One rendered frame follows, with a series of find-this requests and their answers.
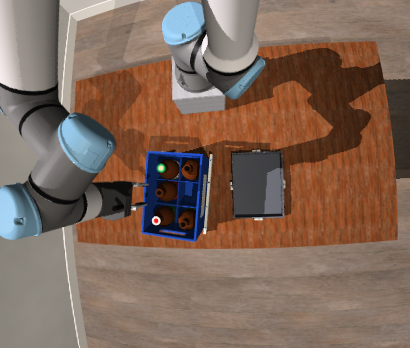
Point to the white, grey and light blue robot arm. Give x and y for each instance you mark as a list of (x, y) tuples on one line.
[(72, 152)]

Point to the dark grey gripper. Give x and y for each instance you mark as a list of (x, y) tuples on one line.
[(99, 205)]

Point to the blue plastic crate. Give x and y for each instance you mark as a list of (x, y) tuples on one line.
[(191, 193)]

